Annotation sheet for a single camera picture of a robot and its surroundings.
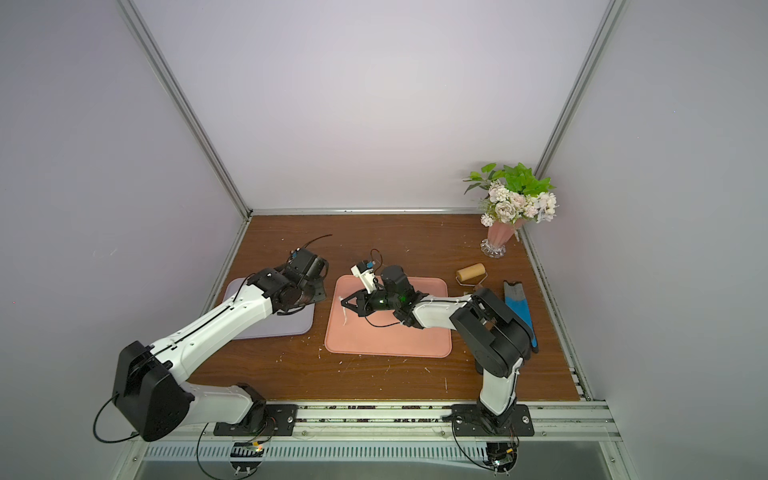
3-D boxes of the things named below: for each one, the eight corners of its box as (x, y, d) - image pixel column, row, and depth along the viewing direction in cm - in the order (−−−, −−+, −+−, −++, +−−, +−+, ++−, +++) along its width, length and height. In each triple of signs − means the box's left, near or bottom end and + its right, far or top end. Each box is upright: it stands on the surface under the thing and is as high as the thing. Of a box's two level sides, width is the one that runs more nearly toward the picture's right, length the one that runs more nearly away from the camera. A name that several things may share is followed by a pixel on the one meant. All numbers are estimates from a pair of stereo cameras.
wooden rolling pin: (463, 291, 98) (464, 287, 97) (453, 275, 102) (454, 271, 101) (491, 280, 101) (492, 277, 99) (480, 265, 105) (482, 262, 103)
